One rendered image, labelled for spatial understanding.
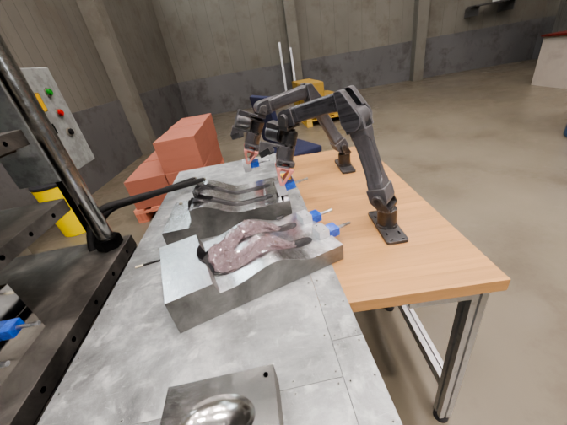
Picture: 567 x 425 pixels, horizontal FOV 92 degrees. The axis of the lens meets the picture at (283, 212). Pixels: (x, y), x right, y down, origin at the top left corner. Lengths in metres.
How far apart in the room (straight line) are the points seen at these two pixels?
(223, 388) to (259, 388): 0.07
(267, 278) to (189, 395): 0.32
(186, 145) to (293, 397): 2.62
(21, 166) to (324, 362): 1.27
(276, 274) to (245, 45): 9.10
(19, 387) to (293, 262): 0.72
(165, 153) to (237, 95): 6.87
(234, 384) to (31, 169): 1.13
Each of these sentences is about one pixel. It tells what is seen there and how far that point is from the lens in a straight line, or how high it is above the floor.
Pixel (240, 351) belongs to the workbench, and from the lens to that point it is 0.71.
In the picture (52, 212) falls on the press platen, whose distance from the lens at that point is 1.22.
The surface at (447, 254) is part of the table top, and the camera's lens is 0.93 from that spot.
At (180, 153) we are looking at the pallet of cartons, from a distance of 3.01.
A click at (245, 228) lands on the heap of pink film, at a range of 0.87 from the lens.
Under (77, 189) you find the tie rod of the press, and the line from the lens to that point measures 1.25.
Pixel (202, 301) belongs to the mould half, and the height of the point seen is 0.87.
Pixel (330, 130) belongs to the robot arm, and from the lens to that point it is 1.41.
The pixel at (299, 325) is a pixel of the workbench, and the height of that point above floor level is 0.80.
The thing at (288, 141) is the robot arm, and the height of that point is 1.09.
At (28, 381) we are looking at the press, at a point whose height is 0.79.
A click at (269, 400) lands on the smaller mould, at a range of 0.56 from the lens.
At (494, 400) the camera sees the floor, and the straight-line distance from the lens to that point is 1.63.
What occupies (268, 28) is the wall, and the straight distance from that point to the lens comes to 9.63.
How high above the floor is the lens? 1.37
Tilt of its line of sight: 30 degrees down
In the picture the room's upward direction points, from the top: 10 degrees counter-clockwise
